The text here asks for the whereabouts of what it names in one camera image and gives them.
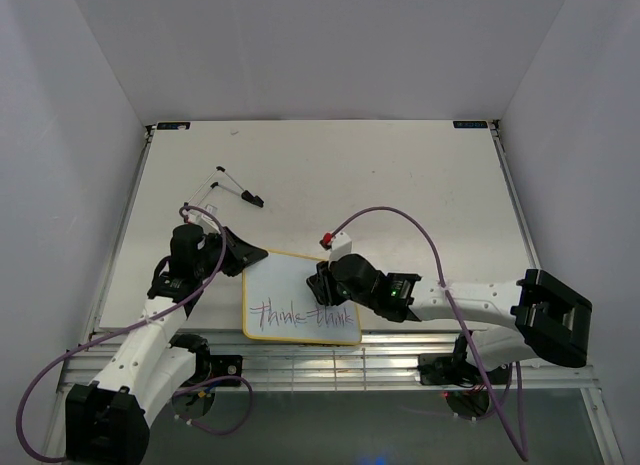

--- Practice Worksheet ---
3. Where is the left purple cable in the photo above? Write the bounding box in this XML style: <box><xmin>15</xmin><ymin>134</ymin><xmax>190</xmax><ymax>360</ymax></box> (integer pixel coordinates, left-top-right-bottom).
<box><xmin>16</xmin><ymin>204</ymin><xmax>255</xmax><ymax>461</ymax></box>

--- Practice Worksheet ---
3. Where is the yellow framed whiteboard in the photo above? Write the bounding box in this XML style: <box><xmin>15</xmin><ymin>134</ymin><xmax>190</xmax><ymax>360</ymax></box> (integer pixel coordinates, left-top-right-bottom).
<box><xmin>242</xmin><ymin>251</ymin><xmax>362</xmax><ymax>346</ymax></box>

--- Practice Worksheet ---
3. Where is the right black table label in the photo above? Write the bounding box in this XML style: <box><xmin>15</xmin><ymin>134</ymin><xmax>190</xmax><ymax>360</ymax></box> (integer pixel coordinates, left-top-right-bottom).
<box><xmin>452</xmin><ymin>120</ymin><xmax>488</xmax><ymax>129</ymax></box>

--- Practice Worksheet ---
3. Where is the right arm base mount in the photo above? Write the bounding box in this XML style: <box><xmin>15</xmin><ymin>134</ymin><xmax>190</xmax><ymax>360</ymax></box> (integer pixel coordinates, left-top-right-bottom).
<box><xmin>417</xmin><ymin>335</ymin><xmax>497</xmax><ymax>420</ymax></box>

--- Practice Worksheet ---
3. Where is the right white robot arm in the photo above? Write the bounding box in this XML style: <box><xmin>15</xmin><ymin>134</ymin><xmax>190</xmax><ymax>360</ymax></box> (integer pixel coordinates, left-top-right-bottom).
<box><xmin>306</xmin><ymin>254</ymin><xmax>593</xmax><ymax>382</ymax></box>

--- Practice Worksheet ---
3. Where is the left black table label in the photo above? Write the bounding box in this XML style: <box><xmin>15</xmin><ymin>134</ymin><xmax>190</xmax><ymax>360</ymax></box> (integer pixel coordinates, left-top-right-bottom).
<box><xmin>156</xmin><ymin>122</ymin><xmax>191</xmax><ymax>131</ymax></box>

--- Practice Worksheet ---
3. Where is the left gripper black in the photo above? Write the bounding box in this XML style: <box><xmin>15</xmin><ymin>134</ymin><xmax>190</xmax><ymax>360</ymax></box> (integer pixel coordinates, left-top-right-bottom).
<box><xmin>196</xmin><ymin>226</ymin><xmax>269</xmax><ymax>280</ymax></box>

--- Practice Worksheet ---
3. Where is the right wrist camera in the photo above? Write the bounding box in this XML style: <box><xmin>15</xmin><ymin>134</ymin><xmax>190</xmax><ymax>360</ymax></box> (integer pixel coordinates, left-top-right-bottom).
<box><xmin>319</xmin><ymin>232</ymin><xmax>352</xmax><ymax>262</ymax></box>

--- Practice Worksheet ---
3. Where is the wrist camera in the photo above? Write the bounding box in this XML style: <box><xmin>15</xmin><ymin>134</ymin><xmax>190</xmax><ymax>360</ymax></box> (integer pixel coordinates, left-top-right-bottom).
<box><xmin>319</xmin><ymin>232</ymin><xmax>352</xmax><ymax>262</ymax></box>
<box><xmin>186</xmin><ymin>205</ymin><xmax>219</xmax><ymax>233</ymax></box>

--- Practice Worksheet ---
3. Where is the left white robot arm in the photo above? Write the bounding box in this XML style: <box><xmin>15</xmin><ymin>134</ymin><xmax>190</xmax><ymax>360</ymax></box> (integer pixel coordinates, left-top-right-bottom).
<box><xmin>65</xmin><ymin>224</ymin><xmax>268</xmax><ymax>464</ymax></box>

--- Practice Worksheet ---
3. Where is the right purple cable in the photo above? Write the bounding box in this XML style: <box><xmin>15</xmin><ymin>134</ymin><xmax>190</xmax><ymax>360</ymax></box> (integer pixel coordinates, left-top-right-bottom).
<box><xmin>332</xmin><ymin>207</ymin><xmax>531</xmax><ymax>462</ymax></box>

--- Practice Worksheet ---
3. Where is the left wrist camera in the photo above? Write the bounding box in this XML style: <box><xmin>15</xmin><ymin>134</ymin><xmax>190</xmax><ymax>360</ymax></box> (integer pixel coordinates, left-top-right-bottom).
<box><xmin>186</xmin><ymin>205</ymin><xmax>219</xmax><ymax>233</ymax></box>

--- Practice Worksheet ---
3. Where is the black table label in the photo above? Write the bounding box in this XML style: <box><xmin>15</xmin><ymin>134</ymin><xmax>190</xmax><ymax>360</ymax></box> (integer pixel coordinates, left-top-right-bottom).
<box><xmin>156</xmin><ymin>122</ymin><xmax>191</xmax><ymax>131</ymax></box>
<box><xmin>452</xmin><ymin>120</ymin><xmax>488</xmax><ymax>129</ymax></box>

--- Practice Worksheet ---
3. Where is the purple cable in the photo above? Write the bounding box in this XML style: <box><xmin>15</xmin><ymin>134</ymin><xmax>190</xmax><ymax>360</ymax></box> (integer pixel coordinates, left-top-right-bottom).
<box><xmin>16</xmin><ymin>204</ymin><xmax>255</xmax><ymax>461</ymax></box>
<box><xmin>332</xmin><ymin>207</ymin><xmax>531</xmax><ymax>462</ymax></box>

